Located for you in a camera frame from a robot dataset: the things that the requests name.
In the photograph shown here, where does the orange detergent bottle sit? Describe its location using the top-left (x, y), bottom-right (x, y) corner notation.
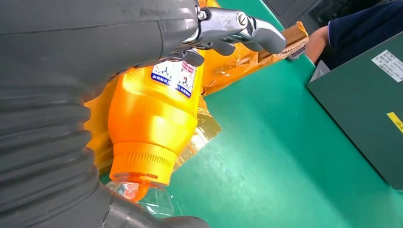
top-left (106, 48), bottom-right (207, 219)

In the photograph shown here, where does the yellow plastic sheet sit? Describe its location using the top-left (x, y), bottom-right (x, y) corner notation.
top-left (83, 0), bottom-right (262, 177)

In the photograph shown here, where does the person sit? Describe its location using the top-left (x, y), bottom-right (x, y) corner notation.
top-left (305, 0), bottom-right (403, 71)

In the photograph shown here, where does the dark green laptop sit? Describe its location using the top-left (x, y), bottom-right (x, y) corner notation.
top-left (307, 31), bottom-right (403, 191)

